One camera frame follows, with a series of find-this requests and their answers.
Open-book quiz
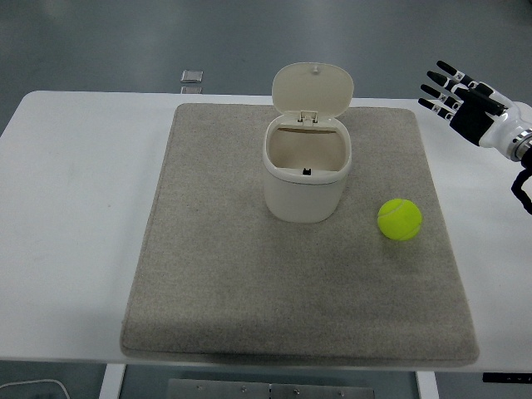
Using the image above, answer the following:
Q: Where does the cream bin with flip lid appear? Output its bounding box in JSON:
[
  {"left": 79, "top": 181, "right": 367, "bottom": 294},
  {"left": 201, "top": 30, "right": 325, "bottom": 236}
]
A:
[{"left": 261, "top": 62, "right": 355, "bottom": 224}]

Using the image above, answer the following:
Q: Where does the beige felt mat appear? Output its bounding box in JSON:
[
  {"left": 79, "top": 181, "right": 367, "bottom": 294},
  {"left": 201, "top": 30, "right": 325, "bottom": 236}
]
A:
[{"left": 119, "top": 102, "right": 480, "bottom": 362}]

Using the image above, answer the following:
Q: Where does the white table leg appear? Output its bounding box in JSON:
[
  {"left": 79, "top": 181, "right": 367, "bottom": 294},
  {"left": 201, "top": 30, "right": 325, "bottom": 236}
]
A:
[
  {"left": 99, "top": 363, "right": 126, "bottom": 399},
  {"left": 415, "top": 371, "right": 437, "bottom": 399}
]

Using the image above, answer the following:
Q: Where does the black table control panel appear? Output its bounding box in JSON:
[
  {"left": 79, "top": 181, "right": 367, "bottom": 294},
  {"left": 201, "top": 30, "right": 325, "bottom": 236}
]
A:
[{"left": 481, "top": 372, "right": 532, "bottom": 383}]

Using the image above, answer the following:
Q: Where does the grey metal plate with screws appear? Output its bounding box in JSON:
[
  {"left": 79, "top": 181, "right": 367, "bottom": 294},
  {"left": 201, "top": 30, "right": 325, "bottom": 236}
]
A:
[
  {"left": 165, "top": 377, "right": 272, "bottom": 399},
  {"left": 269, "top": 382, "right": 375, "bottom": 399}
]

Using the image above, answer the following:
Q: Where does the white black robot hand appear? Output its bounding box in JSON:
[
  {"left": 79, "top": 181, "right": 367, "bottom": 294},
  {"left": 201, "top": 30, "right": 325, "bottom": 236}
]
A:
[{"left": 417, "top": 60, "right": 532, "bottom": 148}]

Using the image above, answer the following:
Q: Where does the white cable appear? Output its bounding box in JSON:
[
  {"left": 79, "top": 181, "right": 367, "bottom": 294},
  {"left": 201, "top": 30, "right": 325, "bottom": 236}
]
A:
[{"left": 0, "top": 378, "right": 70, "bottom": 399}]

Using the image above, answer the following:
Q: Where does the yellow-green tennis ball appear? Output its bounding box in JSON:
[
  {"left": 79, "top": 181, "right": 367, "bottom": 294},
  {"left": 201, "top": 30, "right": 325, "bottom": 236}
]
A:
[{"left": 377, "top": 198, "right": 423, "bottom": 241}]

